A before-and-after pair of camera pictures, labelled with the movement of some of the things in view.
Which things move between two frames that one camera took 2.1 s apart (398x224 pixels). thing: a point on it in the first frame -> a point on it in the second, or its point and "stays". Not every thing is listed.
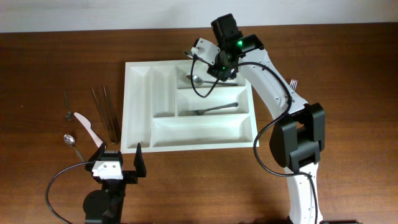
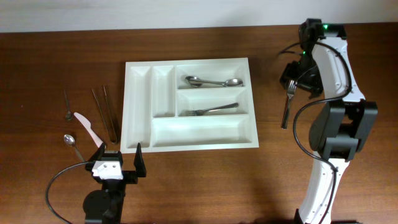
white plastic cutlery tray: [175, 106] stays
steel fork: [199, 112] stays
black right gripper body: [216, 72] -> [298, 83]
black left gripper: [130, 178] stays
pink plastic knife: [86, 125] stays
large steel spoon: [186, 53] -> [194, 81]
